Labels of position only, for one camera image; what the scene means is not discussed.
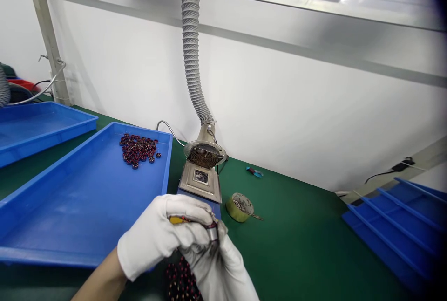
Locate pile of red wound coils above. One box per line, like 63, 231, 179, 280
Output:
119, 133, 163, 169

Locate stack of blue trays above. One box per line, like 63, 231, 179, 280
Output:
341, 176, 447, 296

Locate red plastic bin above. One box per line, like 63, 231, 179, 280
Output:
7, 77, 40, 94

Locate grey flexible extraction hose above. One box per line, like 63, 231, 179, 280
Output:
177, 0, 217, 126

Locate person's right hand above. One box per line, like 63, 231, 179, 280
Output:
176, 219, 261, 301

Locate fume extractor hood with fan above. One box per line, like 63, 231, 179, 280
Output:
183, 123, 228, 177

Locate black power cable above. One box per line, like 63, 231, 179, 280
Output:
364, 157, 417, 185

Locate heap of dark red coils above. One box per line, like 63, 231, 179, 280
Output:
164, 250, 204, 301

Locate white metal frame post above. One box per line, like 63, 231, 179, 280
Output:
25, 0, 73, 107

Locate metal solder pot machine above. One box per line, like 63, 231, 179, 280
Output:
177, 160, 223, 219

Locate person's left hand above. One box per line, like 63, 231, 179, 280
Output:
117, 194, 219, 282

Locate grey cable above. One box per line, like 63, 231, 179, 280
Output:
156, 120, 186, 147

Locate bent metal tube hook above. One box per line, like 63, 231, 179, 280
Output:
7, 54, 68, 106

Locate person's right fingers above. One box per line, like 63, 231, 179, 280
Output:
177, 219, 230, 268

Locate empty blue plastic tray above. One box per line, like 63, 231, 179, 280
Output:
0, 101, 99, 169

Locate person's left fingers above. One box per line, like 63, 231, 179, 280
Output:
164, 194, 219, 250

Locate round yellow-green tin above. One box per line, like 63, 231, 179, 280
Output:
224, 192, 265, 224

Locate red coil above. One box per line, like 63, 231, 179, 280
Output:
205, 221, 221, 246

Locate large blue plastic tray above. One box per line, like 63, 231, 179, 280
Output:
0, 122, 174, 269

